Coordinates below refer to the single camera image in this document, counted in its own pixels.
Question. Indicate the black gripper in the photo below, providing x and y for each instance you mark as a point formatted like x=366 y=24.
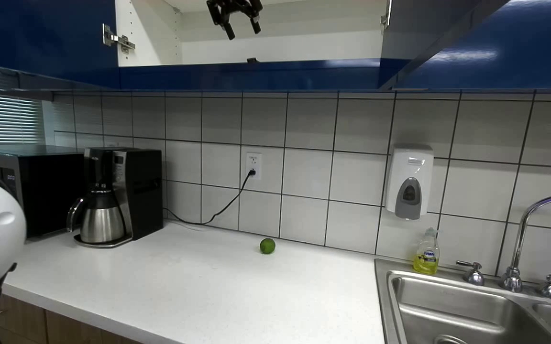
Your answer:
x=223 y=9

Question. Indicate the blue open cabinet door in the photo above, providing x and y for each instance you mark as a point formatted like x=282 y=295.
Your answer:
x=418 y=30

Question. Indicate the blue upper cabinet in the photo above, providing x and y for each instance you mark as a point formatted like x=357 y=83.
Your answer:
x=330 y=47

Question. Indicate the steel coffee maker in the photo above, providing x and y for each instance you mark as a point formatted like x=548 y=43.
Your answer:
x=137 y=179

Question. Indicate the green lime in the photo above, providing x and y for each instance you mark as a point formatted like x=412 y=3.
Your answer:
x=267 y=246

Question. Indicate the white soap dispenser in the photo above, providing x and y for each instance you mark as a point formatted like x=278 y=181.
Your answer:
x=408 y=188

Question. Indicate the steel coffee carafe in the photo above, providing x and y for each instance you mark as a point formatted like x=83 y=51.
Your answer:
x=97 y=219

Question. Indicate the black microwave oven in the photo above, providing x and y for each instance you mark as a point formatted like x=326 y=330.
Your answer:
x=47 y=181

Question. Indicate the yellow dish soap bottle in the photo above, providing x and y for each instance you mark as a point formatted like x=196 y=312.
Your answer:
x=426 y=259

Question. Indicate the stainless steel sink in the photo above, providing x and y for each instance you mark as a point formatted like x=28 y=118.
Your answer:
x=449 y=311

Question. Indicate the white wall outlet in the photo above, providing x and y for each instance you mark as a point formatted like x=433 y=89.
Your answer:
x=253 y=167

